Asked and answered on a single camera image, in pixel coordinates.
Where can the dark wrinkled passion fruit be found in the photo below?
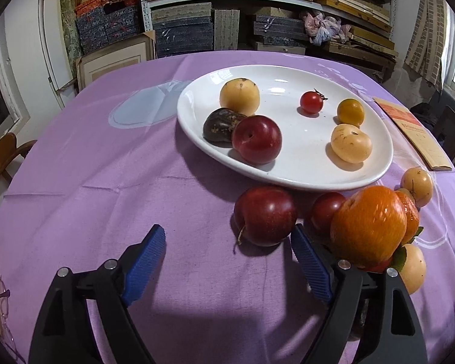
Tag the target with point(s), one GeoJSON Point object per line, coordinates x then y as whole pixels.
{"type": "Point", "coordinates": [220, 124]}

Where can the yellow loquat fruit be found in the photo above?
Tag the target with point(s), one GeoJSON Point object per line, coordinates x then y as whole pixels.
{"type": "Point", "coordinates": [241, 95]}

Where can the checkered curtain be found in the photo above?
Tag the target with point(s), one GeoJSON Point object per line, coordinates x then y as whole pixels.
{"type": "Point", "coordinates": [428, 41]}

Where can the dark red plum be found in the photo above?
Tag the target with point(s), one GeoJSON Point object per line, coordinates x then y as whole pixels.
{"type": "Point", "coordinates": [264, 216]}
{"type": "Point", "coordinates": [257, 139]}

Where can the pale yellow loquat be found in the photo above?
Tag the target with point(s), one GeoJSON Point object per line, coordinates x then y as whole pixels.
{"type": "Point", "coordinates": [419, 184]}

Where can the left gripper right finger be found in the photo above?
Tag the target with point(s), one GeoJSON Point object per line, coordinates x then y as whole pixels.
{"type": "Point", "coordinates": [378, 304]}

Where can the white oval plate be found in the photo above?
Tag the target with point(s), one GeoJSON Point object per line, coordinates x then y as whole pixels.
{"type": "Point", "coordinates": [306, 160]}

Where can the metal storage shelf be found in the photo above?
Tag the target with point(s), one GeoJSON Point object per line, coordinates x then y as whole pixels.
{"type": "Point", "coordinates": [193, 26]}

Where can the small yellow loquat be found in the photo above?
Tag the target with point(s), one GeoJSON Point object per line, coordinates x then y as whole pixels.
{"type": "Point", "coordinates": [413, 272]}

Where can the small yellow tomato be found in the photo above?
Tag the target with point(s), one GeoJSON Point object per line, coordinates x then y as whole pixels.
{"type": "Point", "coordinates": [350, 111]}

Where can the framed picture in cardboard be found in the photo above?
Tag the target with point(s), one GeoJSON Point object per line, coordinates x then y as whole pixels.
{"type": "Point", "coordinates": [125, 53]}

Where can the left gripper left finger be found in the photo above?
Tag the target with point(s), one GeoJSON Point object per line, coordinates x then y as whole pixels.
{"type": "Point", "coordinates": [63, 332]}

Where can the small red cherry tomato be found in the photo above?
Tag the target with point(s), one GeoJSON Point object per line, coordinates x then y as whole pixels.
{"type": "Point", "coordinates": [312, 102]}

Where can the large yellow loquat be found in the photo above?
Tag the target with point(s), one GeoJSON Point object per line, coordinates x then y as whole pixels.
{"type": "Point", "coordinates": [350, 143]}

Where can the pink crumpled cloth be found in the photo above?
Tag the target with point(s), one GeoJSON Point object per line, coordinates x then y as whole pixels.
{"type": "Point", "coordinates": [321, 29]}

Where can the purple tablecloth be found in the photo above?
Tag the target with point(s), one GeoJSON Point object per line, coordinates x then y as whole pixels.
{"type": "Point", "coordinates": [115, 162]}

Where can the brown paper envelope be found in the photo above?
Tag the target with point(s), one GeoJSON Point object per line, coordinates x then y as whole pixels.
{"type": "Point", "coordinates": [418, 136]}

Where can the orange mandarin with leaf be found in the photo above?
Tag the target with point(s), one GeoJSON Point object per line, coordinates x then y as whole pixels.
{"type": "Point", "coordinates": [412, 215]}

